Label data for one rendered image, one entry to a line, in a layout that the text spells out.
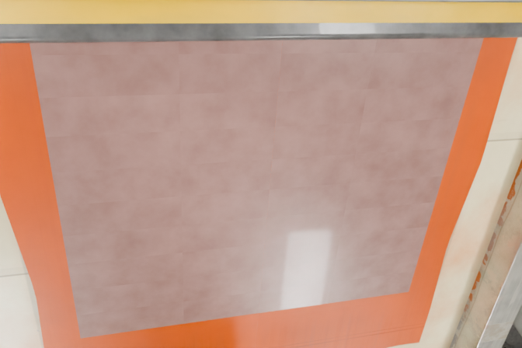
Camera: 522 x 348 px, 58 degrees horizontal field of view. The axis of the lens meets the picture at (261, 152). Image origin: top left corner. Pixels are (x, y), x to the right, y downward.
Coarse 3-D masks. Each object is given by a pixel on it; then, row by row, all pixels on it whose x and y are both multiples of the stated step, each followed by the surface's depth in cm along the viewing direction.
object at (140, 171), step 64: (0, 64) 31; (64, 64) 31; (128, 64) 32; (192, 64) 34; (256, 64) 35; (0, 128) 33; (64, 128) 34; (128, 128) 35; (192, 128) 36; (256, 128) 37; (0, 192) 35; (64, 192) 36; (128, 192) 37; (192, 192) 39; (256, 192) 40; (64, 256) 39; (128, 256) 40; (192, 256) 42; (256, 256) 44; (64, 320) 42; (128, 320) 44; (192, 320) 46; (256, 320) 48
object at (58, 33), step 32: (0, 32) 26; (32, 32) 27; (64, 32) 27; (96, 32) 27; (128, 32) 28; (160, 32) 28; (192, 32) 29; (224, 32) 29; (256, 32) 30; (288, 32) 30; (320, 32) 31; (352, 32) 31; (384, 32) 32; (416, 32) 32; (448, 32) 33; (480, 32) 33; (512, 32) 34
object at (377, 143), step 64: (320, 64) 36; (384, 64) 37; (448, 64) 39; (320, 128) 39; (384, 128) 40; (448, 128) 42; (320, 192) 42; (384, 192) 44; (448, 192) 46; (320, 256) 46; (384, 256) 48; (320, 320) 51; (384, 320) 53
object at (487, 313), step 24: (504, 216) 49; (504, 240) 49; (504, 264) 49; (480, 288) 53; (504, 288) 50; (480, 312) 53; (504, 312) 52; (456, 336) 58; (480, 336) 53; (504, 336) 54
